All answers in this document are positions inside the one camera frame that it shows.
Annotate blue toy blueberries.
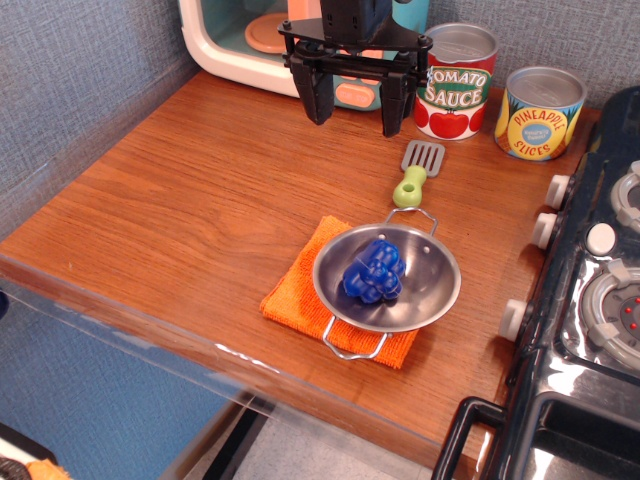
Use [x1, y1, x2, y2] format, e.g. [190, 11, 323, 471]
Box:
[342, 239, 406, 304]

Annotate orange black object corner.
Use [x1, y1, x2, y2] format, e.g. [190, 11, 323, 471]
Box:
[1, 424, 71, 479]

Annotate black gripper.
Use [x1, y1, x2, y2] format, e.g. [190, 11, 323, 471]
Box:
[278, 1, 432, 138]

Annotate toy microwave oven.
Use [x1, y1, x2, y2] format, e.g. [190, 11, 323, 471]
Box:
[178, 0, 430, 111]

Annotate black toy stove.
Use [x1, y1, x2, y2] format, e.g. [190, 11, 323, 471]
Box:
[433, 87, 639, 479]

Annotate clear acrylic barrier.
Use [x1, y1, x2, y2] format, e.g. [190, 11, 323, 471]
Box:
[1, 279, 431, 479]

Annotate orange microfibre cloth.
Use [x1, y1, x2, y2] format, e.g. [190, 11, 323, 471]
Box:
[259, 215, 420, 371]

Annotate tomato sauce can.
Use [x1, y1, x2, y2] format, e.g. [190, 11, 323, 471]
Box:
[414, 23, 498, 140]

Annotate pineapple slices can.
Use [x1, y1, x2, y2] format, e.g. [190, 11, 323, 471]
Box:
[494, 66, 587, 162]

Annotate green handled toy spatula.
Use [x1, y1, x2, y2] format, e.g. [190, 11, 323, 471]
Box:
[392, 140, 446, 208]

